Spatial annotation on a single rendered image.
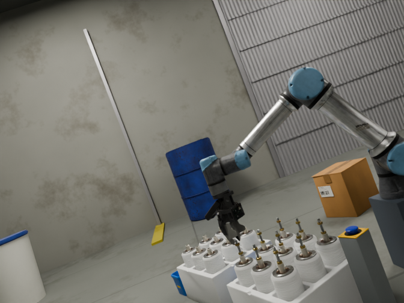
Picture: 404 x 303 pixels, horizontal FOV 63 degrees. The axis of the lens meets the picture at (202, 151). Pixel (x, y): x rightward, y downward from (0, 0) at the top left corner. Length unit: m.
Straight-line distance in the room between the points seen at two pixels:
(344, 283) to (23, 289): 2.75
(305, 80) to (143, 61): 3.53
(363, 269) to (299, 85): 0.64
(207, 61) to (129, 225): 2.42
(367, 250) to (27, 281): 2.88
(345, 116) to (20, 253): 2.91
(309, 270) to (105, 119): 3.64
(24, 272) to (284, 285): 2.63
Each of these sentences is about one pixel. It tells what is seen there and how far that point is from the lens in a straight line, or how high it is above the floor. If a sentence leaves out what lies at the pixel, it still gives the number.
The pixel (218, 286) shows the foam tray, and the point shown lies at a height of 0.13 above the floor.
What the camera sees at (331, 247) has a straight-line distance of 1.33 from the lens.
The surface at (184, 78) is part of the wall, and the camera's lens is 4.51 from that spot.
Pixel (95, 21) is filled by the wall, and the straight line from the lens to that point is 4.84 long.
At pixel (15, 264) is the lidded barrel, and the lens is 3.39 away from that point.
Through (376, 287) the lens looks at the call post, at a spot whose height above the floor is 0.15.
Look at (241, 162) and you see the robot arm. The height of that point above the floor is 0.64.
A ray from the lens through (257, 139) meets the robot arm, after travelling 1.38.
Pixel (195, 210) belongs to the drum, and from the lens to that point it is 3.76.
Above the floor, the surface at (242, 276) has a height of 0.22.
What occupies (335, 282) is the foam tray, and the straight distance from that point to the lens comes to 1.29.
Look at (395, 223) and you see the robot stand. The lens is 1.49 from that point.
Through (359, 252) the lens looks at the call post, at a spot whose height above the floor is 0.26.
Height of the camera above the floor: 0.74
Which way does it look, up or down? level
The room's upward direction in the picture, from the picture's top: 21 degrees counter-clockwise
